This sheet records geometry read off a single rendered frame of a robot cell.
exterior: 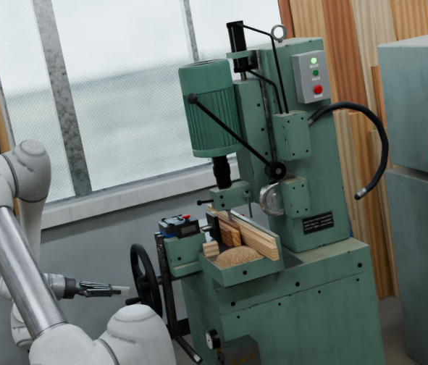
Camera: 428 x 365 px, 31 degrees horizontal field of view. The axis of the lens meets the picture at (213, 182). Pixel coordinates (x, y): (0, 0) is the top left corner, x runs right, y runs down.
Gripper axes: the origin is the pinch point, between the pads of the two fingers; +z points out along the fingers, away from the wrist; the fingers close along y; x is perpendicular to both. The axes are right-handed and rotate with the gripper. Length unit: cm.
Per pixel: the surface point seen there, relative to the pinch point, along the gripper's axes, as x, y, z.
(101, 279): 28, 120, 22
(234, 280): -17, -42, 24
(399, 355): 31, 29, 142
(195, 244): -22.9, -19.5, 18.0
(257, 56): -88, -18, 30
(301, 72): -85, -28, 43
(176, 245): -21.9, -19.4, 11.5
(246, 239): -28, -27, 33
